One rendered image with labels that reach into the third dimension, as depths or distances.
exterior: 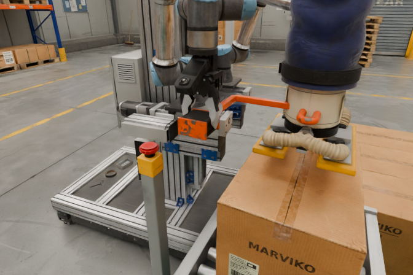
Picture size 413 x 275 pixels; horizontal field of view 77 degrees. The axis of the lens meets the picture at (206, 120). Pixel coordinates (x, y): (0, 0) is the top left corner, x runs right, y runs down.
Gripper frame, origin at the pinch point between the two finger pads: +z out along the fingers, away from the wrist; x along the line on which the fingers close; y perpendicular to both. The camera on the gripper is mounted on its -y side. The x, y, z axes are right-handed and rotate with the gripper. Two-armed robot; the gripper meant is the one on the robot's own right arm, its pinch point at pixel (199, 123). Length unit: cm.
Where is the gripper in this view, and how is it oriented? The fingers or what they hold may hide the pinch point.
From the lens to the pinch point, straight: 71.8
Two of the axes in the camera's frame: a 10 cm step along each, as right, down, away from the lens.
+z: 0.0, 9.2, 4.0
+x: -8.9, -1.9, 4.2
